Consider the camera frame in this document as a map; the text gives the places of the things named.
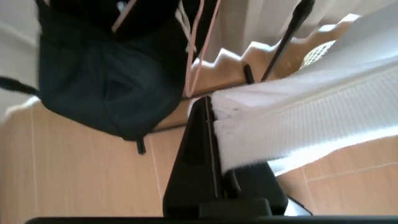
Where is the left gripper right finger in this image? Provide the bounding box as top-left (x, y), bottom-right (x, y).
top-left (223, 161), bottom-right (289, 216)

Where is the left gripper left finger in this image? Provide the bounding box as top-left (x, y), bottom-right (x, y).
top-left (162, 95), bottom-right (225, 217)

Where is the white printed garment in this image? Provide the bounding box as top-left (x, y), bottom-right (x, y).
top-left (188, 2), bottom-right (398, 177)

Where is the black knitted garment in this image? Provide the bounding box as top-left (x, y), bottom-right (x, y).
top-left (35, 0), bottom-right (218, 142)

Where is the white laundry basket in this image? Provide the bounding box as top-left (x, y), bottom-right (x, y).
top-left (300, 40), bottom-right (337, 70)

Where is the black clothes rack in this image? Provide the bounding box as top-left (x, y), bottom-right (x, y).
top-left (0, 0), bottom-right (315, 156)

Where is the beige curtain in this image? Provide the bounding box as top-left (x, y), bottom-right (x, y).
top-left (0, 0), bottom-right (398, 116)

